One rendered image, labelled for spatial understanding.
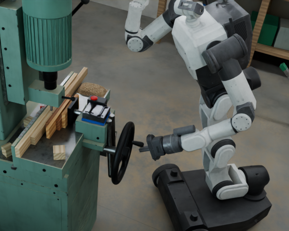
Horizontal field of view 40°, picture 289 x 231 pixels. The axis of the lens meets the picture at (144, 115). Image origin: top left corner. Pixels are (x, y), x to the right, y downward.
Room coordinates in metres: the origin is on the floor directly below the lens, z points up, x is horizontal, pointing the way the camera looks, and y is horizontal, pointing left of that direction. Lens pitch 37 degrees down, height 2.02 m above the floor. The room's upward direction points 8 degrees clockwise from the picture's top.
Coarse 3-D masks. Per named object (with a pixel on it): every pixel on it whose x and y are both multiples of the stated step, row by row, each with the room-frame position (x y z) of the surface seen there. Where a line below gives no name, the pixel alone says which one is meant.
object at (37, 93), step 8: (32, 88) 1.33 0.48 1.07; (40, 88) 1.34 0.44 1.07; (56, 88) 1.35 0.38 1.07; (64, 88) 1.37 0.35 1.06; (32, 96) 1.33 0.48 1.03; (40, 96) 1.33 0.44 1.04; (48, 96) 1.32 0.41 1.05; (56, 96) 1.31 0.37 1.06; (48, 104) 1.32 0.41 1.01; (56, 104) 1.31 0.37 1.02
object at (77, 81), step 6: (84, 72) 1.72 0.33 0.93; (78, 78) 1.65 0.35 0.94; (72, 84) 1.59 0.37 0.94; (78, 84) 1.64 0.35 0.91; (66, 90) 1.54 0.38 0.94; (72, 90) 1.57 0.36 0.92; (48, 114) 1.34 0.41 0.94; (42, 126) 1.25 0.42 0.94; (36, 132) 1.21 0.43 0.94; (42, 132) 1.24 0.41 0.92; (30, 138) 1.18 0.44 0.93; (36, 138) 1.19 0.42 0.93
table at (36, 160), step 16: (80, 96) 1.56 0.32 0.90; (64, 128) 1.31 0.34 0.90; (32, 144) 1.18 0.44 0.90; (48, 144) 1.19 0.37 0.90; (64, 144) 1.20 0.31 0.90; (80, 144) 1.25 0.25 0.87; (96, 144) 1.26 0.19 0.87; (16, 160) 1.10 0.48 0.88; (32, 160) 1.09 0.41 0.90; (48, 160) 1.10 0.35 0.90; (64, 160) 1.11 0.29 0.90
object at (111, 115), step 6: (108, 120) 1.32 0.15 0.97; (114, 120) 1.35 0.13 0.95; (108, 126) 1.30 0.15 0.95; (114, 126) 1.36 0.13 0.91; (108, 132) 1.31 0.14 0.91; (114, 132) 1.35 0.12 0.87; (108, 138) 1.31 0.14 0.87; (114, 138) 1.36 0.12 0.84; (108, 144) 1.31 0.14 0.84; (114, 144) 1.36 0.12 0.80; (108, 156) 1.31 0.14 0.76; (108, 162) 1.32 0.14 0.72; (108, 168) 1.32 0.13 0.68; (108, 174) 1.32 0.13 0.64
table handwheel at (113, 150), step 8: (128, 128) 1.30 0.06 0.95; (120, 136) 1.26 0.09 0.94; (128, 136) 1.35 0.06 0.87; (120, 144) 1.22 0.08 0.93; (128, 144) 1.41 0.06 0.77; (112, 152) 1.29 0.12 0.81; (120, 152) 1.20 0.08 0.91; (128, 152) 1.29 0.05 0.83; (120, 160) 1.23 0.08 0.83; (128, 160) 1.37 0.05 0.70; (112, 168) 1.17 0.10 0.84; (120, 168) 1.32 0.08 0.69; (112, 176) 1.16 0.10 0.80; (120, 176) 1.26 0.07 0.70
